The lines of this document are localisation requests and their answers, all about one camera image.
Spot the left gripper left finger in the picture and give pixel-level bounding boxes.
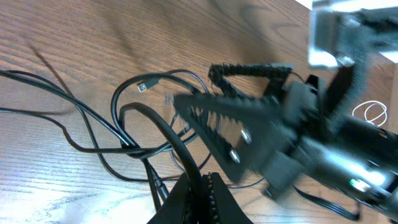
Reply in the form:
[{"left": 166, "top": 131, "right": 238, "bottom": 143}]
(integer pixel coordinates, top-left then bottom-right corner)
[{"left": 148, "top": 174, "right": 195, "bottom": 224}]

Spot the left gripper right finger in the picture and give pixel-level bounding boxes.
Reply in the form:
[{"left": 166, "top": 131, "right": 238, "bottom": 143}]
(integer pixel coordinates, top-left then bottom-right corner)
[{"left": 203, "top": 172, "right": 252, "bottom": 224}]

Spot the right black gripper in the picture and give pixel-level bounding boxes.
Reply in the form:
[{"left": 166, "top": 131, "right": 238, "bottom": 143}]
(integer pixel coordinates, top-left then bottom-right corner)
[{"left": 174, "top": 63, "right": 397, "bottom": 199}]

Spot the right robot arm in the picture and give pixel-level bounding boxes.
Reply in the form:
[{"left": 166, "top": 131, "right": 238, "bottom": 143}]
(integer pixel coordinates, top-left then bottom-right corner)
[{"left": 174, "top": 65, "right": 397, "bottom": 220}]

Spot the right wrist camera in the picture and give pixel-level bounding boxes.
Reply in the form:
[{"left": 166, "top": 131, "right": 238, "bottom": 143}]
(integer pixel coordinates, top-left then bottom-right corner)
[{"left": 308, "top": 0, "right": 397, "bottom": 69}]

